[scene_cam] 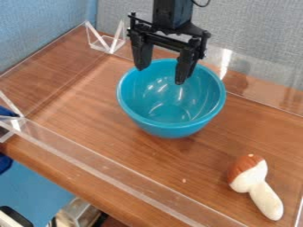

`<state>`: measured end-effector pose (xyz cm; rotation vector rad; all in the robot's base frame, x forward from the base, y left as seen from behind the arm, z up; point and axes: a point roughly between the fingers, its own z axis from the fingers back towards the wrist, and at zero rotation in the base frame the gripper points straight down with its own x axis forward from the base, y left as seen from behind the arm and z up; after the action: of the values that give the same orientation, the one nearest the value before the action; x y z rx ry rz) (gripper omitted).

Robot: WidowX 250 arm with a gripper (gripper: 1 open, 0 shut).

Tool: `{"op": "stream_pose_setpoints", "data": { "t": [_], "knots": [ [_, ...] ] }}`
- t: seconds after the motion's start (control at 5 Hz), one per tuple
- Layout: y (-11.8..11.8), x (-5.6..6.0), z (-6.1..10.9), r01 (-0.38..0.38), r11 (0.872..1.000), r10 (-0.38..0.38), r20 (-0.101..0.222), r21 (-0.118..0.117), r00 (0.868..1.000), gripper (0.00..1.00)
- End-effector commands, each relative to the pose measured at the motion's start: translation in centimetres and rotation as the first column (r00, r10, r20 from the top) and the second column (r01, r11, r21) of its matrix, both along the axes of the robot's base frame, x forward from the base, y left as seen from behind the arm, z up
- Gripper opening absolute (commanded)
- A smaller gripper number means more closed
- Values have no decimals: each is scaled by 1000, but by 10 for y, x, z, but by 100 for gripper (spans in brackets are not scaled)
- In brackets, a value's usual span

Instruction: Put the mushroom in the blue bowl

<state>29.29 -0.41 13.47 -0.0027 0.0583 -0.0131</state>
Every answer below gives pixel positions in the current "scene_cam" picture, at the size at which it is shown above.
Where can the brown and white plush mushroom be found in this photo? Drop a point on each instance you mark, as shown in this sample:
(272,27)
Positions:
(248,178)

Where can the clear acrylic corner bracket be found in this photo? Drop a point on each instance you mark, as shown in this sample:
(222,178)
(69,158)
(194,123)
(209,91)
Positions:
(106,43)

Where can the grey metal table leg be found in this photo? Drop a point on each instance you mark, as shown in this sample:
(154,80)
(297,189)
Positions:
(77,214)

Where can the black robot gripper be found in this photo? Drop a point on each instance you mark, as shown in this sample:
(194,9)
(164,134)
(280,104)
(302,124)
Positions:
(186,39)

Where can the black object bottom left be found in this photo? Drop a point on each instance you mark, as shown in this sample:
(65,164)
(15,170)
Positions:
(13,219)

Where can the blue plastic bowl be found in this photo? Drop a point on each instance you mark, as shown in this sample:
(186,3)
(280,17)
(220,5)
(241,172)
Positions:
(166,109)

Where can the blue cloth at left edge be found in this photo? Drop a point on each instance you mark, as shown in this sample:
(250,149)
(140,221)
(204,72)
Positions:
(6,161)

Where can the clear acrylic front barrier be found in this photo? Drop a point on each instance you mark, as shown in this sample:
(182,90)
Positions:
(136,199)

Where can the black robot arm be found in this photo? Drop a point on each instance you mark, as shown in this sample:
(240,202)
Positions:
(173,12)

